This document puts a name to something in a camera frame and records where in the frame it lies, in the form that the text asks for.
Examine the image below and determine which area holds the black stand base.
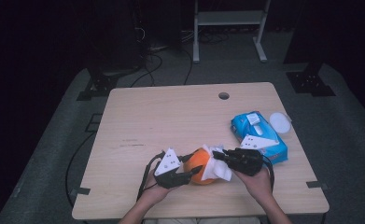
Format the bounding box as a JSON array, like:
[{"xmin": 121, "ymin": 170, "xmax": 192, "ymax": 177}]
[
  {"xmin": 76, "ymin": 64, "xmax": 141, "ymax": 102},
  {"xmin": 286, "ymin": 60, "xmax": 337, "ymax": 97}
]

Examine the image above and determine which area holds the black looped floor cable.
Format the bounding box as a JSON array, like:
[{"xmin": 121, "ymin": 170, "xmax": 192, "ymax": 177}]
[{"xmin": 130, "ymin": 50, "xmax": 164, "ymax": 89}]

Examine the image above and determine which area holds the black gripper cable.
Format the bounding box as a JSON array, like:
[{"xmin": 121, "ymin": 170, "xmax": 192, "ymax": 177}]
[
  {"xmin": 260, "ymin": 153, "xmax": 275, "ymax": 192},
  {"xmin": 136, "ymin": 151, "xmax": 166, "ymax": 202}
]

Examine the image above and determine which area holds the white wet wipe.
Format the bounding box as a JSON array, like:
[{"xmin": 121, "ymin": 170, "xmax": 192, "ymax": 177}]
[{"xmin": 201, "ymin": 144, "xmax": 233, "ymax": 182}]

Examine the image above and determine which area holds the person's left hand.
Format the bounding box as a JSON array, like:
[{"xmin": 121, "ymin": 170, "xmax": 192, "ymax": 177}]
[{"xmin": 139, "ymin": 169, "xmax": 175, "ymax": 205}]

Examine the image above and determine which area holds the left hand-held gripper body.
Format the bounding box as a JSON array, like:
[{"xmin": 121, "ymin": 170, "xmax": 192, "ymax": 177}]
[{"xmin": 153, "ymin": 147, "xmax": 193, "ymax": 189}]

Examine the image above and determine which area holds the white metal stand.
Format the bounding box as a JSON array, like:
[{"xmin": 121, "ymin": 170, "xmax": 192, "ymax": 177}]
[{"xmin": 192, "ymin": 0, "xmax": 272, "ymax": 64}]

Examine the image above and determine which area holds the orange plush toy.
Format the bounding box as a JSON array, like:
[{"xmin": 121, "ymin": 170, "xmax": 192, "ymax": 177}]
[{"xmin": 183, "ymin": 147, "xmax": 218, "ymax": 186}]

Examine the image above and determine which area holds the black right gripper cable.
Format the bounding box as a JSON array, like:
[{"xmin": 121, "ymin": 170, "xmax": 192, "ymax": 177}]
[{"xmin": 260, "ymin": 153, "xmax": 275, "ymax": 192}]

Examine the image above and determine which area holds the blue wet wipe pack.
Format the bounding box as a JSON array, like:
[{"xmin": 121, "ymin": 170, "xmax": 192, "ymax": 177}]
[{"xmin": 230, "ymin": 110, "xmax": 288, "ymax": 165}]

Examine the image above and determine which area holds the white oval lid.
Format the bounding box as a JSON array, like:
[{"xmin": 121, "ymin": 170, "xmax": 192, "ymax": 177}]
[{"xmin": 269, "ymin": 111, "xmax": 293, "ymax": 134}]

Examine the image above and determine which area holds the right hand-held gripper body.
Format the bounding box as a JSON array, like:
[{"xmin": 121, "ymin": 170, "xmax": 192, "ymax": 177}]
[{"xmin": 225, "ymin": 133, "xmax": 280, "ymax": 177}]

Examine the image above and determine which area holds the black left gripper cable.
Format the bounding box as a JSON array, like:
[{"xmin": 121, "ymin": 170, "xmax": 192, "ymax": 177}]
[{"xmin": 136, "ymin": 151, "xmax": 166, "ymax": 202}]

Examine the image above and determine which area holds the person's right hand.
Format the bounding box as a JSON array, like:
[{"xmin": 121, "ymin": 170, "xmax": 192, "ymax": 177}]
[{"xmin": 232, "ymin": 167, "xmax": 274, "ymax": 203}]

